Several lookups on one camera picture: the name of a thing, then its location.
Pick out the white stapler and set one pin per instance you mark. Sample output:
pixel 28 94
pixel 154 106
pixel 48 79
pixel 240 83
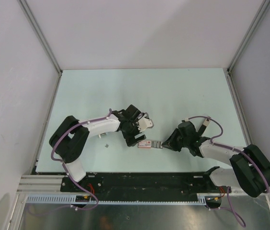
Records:
pixel 102 135

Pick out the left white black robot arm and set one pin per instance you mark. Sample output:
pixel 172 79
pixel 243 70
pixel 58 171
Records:
pixel 69 139

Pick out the right aluminium frame post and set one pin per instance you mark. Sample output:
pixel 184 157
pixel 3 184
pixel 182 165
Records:
pixel 258 18

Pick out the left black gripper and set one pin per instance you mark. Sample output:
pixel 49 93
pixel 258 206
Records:
pixel 130 139

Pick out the red staple box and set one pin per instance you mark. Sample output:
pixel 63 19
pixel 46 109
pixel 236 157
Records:
pixel 150 144

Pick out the white slotted cable duct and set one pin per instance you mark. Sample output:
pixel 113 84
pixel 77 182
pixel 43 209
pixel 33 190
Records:
pixel 70 199

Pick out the left aluminium frame post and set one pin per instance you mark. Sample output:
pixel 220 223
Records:
pixel 39 34

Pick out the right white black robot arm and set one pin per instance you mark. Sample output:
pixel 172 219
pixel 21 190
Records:
pixel 249 169

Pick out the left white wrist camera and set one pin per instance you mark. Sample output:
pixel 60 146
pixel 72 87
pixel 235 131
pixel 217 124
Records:
pixel 144 124

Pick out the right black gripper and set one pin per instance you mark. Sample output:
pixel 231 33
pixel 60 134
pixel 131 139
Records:
pixel 170 143

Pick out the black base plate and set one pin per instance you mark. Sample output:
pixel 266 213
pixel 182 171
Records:
pixel 158 186

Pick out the aluminium frame post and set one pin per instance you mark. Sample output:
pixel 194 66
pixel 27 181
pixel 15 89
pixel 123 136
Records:
pixel 39 34
pixel 258 18

